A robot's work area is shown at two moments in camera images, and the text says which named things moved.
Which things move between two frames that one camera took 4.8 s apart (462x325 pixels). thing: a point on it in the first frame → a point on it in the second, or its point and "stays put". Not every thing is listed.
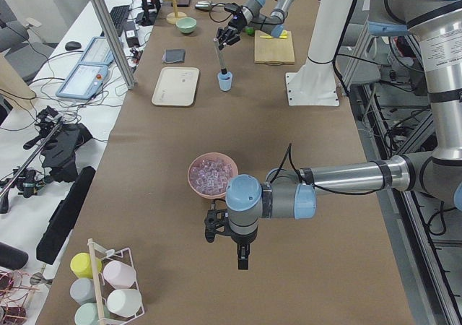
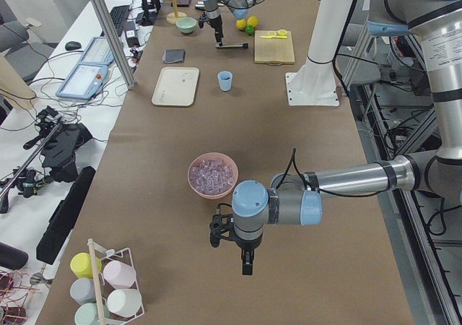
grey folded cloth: [174, 55] stays put
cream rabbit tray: [176, 86] stays put
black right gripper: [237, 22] → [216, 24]
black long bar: [50, 245] stays put
